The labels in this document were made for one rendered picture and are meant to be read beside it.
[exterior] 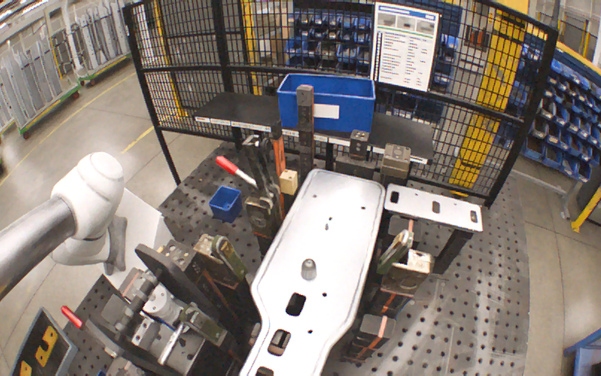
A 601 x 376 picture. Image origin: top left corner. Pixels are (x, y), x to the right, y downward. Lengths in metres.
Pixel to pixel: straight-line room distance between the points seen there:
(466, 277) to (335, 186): 0.60
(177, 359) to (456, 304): 0.84
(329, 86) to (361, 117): 0.20
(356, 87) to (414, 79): 0.21
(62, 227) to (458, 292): 1.14
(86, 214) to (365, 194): 0.69
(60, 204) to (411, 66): 1.06
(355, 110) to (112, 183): 0.71
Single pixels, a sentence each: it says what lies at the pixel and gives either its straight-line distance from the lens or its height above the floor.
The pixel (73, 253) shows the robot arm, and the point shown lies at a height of 1.03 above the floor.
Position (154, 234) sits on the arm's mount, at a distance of 0.79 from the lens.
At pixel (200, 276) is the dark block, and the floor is 1.06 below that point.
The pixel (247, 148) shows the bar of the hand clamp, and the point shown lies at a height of 1.20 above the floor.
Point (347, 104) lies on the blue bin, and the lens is 0.86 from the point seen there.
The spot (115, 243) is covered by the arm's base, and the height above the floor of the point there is 0.93.
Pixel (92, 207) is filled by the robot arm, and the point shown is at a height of 1.16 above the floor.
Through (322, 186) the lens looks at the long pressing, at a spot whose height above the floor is 1.00.
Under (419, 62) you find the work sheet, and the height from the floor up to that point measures 1.26.
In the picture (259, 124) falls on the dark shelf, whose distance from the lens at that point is 0.97.
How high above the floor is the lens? 1.52
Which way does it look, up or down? 45 degrees down
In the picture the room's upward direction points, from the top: 2 degrees counter-clockwise
